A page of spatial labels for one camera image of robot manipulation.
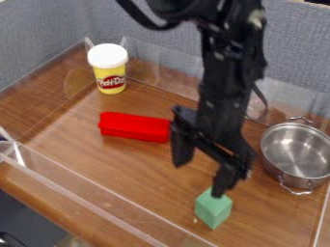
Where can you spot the stainless steel pot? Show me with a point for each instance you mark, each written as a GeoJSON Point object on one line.
{"type": "Point", "coordinates": [296, 155]}

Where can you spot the green foam cube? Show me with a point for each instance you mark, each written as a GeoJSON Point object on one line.
{"type": "Point", "coordinates": [213, 210]}

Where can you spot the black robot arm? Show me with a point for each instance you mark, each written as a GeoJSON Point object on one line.
{"type": "Point", "coordinates": [232, 25]}

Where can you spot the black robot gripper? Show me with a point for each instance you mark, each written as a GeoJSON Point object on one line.
{"type": "Point", "coordinates": [210, 128]}

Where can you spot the red rectangular block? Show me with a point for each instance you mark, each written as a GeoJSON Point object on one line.
{"type": "Point", "coordinates": [135, 127]}

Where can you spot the clear acrylic table barrier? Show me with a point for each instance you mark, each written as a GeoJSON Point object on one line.
{"type": "Point", "coordinates": [111, 189]}

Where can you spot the yellow Play-Doh can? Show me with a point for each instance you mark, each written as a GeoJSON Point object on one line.
{"type": "Point", "coordinates": [109, 58]}

